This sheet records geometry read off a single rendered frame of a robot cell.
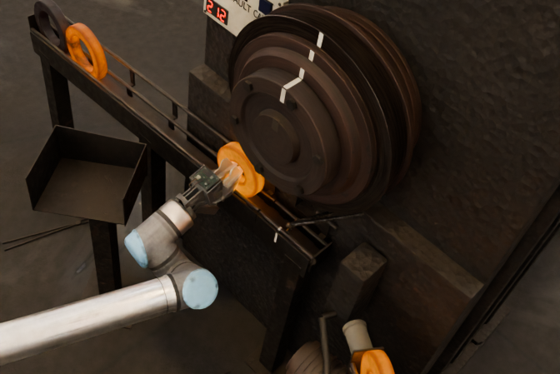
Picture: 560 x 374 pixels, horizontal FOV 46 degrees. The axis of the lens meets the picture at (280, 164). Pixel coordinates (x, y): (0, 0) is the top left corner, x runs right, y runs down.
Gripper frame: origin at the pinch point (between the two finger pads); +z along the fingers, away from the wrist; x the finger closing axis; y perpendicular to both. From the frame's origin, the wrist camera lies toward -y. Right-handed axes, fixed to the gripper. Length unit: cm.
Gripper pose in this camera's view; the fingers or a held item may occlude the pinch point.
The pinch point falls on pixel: (240, 165)
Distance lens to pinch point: 178.7
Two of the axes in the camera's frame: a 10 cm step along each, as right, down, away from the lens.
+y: -0.7, -5.0, -8.6
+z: 7.1, -6.3, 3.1
